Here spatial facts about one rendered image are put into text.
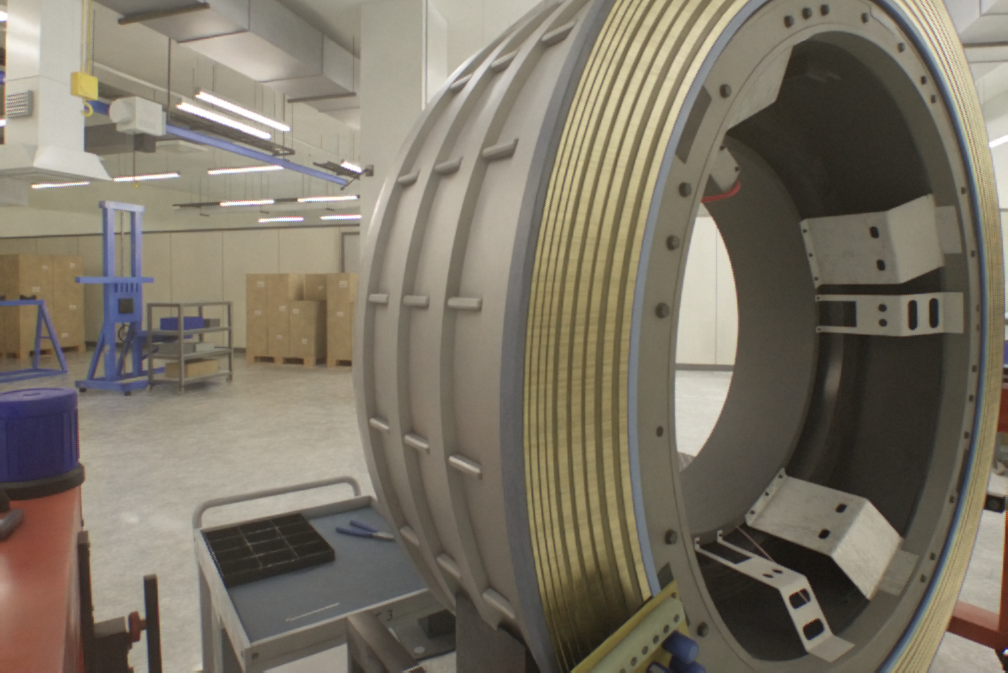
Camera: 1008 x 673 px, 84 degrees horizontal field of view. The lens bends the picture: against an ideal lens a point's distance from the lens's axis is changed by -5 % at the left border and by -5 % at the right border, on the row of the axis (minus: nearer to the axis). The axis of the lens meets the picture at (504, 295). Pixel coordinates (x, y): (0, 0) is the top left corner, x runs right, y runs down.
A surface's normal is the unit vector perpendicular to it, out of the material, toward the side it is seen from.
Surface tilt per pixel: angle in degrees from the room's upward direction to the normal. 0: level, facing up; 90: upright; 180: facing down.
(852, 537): 61
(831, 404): 65
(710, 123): 90
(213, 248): 90
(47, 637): 0
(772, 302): 100
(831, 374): 76
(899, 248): 104
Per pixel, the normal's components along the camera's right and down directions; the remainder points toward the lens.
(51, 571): 0.00, -1.00
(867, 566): 0.29, -0.47
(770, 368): -0.78, -0.26
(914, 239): 0.08, 0.27
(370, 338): 0.10, -0.01
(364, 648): -0.82, 0.01
